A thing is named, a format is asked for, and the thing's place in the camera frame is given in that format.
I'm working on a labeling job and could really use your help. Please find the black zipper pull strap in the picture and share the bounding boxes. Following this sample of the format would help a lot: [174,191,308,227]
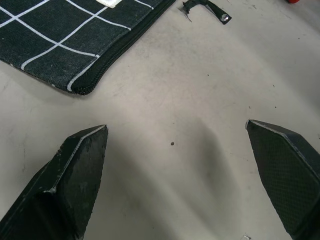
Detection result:
[178,0,233,25]

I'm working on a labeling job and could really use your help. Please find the black white-grid zipper pouch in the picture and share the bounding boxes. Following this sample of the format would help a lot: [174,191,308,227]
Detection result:
[0,0,177,96]

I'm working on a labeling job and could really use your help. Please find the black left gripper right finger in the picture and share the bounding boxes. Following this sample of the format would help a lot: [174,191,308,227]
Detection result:
[245,119,320,240]

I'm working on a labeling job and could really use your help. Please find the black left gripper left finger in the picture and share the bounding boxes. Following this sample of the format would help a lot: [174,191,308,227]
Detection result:
[0,124,109,240]

